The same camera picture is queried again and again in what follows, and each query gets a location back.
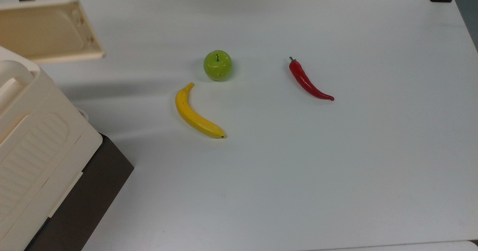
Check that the cream cabinet door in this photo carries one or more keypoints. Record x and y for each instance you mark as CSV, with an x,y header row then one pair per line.
x,y
44,34

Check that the cream plastic cabinet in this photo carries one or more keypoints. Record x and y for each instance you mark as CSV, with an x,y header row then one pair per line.
x,y
33,150

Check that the small white plastic latch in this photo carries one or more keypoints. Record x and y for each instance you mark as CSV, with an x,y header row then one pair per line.
x,y
84,113

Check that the green toy apple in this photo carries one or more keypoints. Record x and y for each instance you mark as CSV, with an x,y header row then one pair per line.
x,y
217,66

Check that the yellow toy banana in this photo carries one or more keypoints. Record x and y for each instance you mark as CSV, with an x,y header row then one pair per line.
x,y
190,116

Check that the dark brown wooden box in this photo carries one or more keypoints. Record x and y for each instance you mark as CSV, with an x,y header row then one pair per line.
x,y
93,191

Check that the red toy chili pepper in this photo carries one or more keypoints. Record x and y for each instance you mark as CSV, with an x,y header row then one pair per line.
x,y
304,81

